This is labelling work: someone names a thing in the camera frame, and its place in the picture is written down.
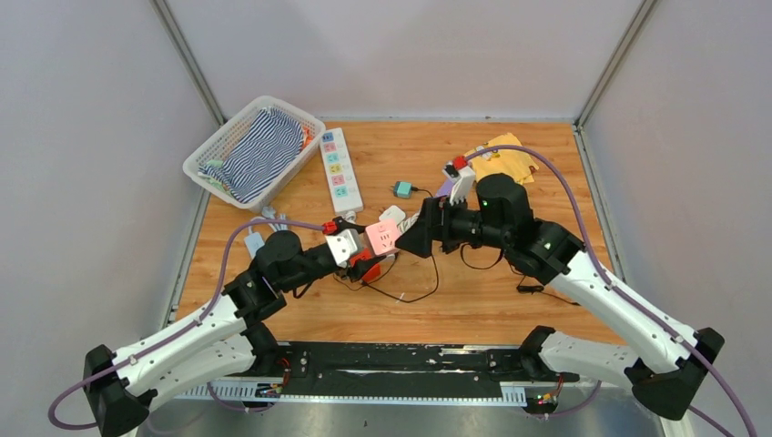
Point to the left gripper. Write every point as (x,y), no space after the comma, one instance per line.
(360,268)

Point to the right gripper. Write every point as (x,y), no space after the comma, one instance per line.
(439,212)

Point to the pink cube socket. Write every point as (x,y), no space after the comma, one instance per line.
(382,237)

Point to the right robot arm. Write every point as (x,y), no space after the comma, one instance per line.
(662,361)

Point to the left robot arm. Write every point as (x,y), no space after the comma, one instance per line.
(226,335)

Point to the red cube socket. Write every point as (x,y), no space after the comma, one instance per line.
(372,273)

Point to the teal charger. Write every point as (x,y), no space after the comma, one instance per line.
(402,189)

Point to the purple power bank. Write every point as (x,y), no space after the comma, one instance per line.
(445,188)

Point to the white colourful power strip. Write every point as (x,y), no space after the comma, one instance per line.
(338,166)

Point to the yellow cloth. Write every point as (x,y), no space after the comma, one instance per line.
(519,165)

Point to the striped cloth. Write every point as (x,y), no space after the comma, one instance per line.
(273,141)

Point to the white plastic basket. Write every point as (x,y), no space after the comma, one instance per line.
(226,138)

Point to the white adapter with coiled cable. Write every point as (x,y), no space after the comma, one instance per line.
(402,219)

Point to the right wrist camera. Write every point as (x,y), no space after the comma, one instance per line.
(463,178)

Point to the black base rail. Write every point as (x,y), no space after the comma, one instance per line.
(402,371)

